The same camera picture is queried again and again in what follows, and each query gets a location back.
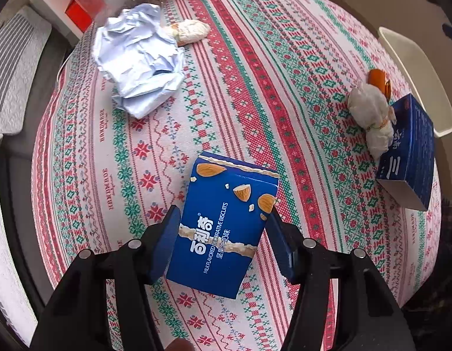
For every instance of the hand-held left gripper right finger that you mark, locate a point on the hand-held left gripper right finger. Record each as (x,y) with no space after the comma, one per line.
(284,252)

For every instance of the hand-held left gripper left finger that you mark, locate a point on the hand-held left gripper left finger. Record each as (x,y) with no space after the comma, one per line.
(163,248)

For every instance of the blue biscuit box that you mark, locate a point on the blue biscuit box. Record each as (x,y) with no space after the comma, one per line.
(218,226)

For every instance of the white chair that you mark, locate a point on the white chair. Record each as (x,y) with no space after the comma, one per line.
(423,73)

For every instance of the person's left hand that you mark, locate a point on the person's left hand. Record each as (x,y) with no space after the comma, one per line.
(178,345)

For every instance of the grey striped seat cover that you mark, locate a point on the grey striped seat cover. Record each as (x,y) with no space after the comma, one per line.
(6,245)

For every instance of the flat dark blue box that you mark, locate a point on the flat dark blue box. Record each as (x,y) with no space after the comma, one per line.
(408,146)

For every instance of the crumpled light blue paper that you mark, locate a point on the crumpled light blue paper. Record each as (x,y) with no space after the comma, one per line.
(138,55)

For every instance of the white crumpled wrapper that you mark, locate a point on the white crumpled wrapper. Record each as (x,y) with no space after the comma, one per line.
(189,31)

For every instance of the red box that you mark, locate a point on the red box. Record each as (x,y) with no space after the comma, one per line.
(79,15)

